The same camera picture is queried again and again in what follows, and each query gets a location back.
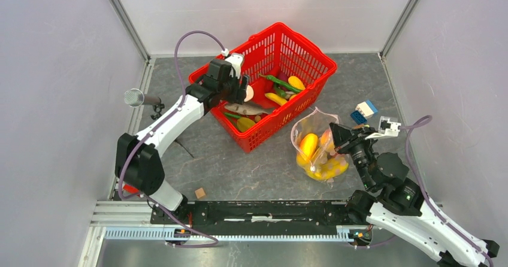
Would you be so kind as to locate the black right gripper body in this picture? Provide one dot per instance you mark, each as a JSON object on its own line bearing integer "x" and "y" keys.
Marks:
{"x": 355, "y": 142}

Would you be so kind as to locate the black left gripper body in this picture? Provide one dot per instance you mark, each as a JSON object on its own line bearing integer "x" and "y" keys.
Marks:
{"x": 230, "y": 91}

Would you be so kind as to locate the yellow toy starfruit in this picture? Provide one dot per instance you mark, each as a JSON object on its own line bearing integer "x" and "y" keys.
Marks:
{"x": 243, "y": 124}

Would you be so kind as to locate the clear zip top bag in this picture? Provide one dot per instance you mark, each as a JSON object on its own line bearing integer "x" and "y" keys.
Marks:
{"x": 317, "y": 122}

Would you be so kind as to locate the orange yellow toy mango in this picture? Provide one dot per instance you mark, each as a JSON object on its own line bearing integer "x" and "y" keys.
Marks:
{"x": 308, "y": 146}

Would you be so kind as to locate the yellow toy banana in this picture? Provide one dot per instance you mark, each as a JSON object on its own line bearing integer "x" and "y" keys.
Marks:
{"x": 333, "y": 167}

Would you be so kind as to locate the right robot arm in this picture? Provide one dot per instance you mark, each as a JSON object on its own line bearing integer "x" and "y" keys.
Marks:
{"x": 394, "y": 199}

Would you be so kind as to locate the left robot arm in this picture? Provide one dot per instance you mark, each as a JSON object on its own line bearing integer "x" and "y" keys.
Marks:
{"x": 138, "y": 157}

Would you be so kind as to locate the white round toy slice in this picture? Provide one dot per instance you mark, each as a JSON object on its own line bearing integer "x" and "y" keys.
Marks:
{"x": 249, "y": 93}

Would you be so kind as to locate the long green toy chili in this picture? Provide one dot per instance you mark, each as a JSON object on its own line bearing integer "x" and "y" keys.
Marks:
{"x": 233, "y": 116}

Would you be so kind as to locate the grey toy fish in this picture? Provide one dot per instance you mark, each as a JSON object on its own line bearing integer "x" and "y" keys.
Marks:
{"x": 248, "y": 109}

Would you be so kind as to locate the dark blue toy block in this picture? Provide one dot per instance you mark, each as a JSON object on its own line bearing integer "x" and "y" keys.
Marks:
{"x": 358, "y": 118}

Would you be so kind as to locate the white blue toy block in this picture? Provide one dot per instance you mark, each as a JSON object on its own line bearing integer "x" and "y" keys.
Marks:
{"x": 366, "y": 109}

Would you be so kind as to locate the yellow toy chili pepper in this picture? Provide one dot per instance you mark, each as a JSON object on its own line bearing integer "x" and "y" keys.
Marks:
{"x": 276, "y": 98}

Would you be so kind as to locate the red plastic basket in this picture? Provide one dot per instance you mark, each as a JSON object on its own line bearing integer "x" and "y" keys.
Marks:
{"x": 277, "y": 49}

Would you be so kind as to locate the yellow toy lemon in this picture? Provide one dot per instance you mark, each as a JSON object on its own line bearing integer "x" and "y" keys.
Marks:
{"x": 296, "y": 83}

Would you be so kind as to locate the silver mesh microphone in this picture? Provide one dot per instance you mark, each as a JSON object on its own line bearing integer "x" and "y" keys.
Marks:
{"x": 137, "y": 98}

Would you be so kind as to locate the small wooden cube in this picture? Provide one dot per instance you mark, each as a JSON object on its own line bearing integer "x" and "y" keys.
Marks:
{"x": 200, "y": 193}

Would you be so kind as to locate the red blue toy block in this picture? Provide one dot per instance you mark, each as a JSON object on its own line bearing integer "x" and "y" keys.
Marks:
{"x": 129, "y": 189}

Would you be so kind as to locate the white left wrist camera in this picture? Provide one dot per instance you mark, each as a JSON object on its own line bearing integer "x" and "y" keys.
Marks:
{"x": 236, "y": 60}

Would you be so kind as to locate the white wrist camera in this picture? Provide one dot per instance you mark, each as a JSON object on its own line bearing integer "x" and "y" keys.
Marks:
{"x": 236, "y": 60}
{"x": 388, "y": 128}

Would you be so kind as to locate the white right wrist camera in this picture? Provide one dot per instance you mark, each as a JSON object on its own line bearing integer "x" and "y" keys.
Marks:
{"x": 388, "y": 128}

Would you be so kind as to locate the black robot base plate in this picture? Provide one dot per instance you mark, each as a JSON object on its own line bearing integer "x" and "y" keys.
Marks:
{"x": 313, "y": 217}

